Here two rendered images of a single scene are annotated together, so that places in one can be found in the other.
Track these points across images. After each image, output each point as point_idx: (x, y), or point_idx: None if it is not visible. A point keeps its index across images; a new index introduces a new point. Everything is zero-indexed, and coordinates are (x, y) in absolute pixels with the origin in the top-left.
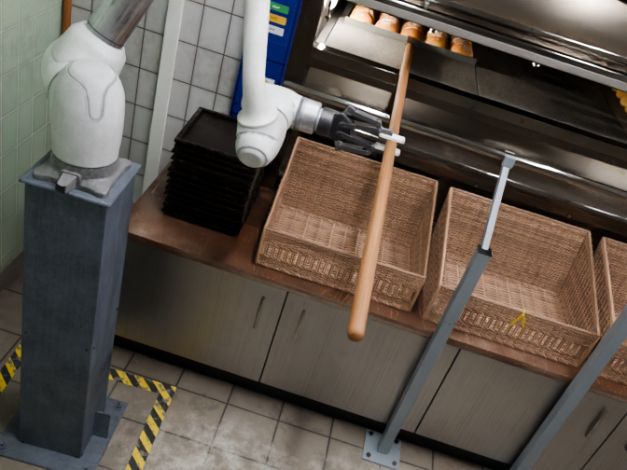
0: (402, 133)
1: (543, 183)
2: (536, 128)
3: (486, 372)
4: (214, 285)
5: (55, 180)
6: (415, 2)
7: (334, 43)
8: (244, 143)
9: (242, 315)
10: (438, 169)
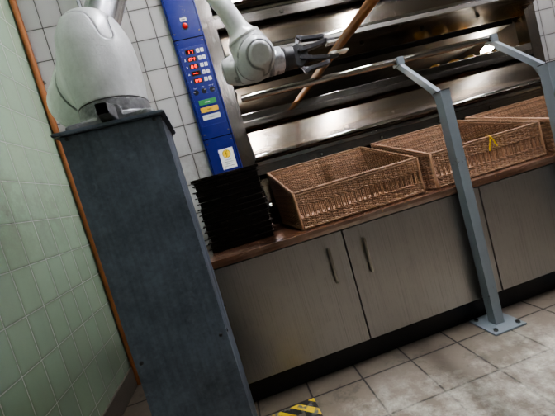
0: (323, 132)
1: (413, 110)
2: (386, 83)
3: (506, 194)
4: (286, 268)
5: (94, 123)
6: None
7: None
8: (248, 41)
9: (321, 281)
10: (356, 141)
